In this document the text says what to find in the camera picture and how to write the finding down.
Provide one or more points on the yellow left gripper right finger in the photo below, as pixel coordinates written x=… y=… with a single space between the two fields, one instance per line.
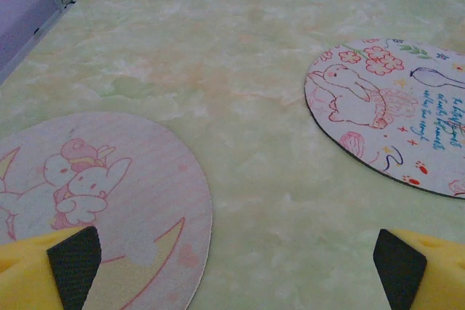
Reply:
x=436 y=277

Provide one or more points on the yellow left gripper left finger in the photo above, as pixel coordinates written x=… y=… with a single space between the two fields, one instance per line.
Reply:
x=29 y=273

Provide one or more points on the round white rabbit floral coaster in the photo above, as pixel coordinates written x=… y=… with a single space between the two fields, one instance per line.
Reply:
x=392 y=117

